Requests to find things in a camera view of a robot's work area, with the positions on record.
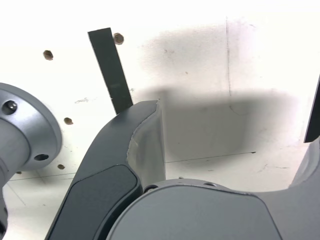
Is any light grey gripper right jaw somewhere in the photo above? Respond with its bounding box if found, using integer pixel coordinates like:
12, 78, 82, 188
106, 136, 320, 240

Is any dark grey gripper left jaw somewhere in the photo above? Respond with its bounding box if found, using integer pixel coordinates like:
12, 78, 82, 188
46, 99, 167, 240

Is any black tape square outline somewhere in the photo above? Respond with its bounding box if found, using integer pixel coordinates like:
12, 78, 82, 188
303, 74, 320, 144

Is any black tape strip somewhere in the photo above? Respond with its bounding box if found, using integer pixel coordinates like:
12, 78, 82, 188
87, 27, 134, 116

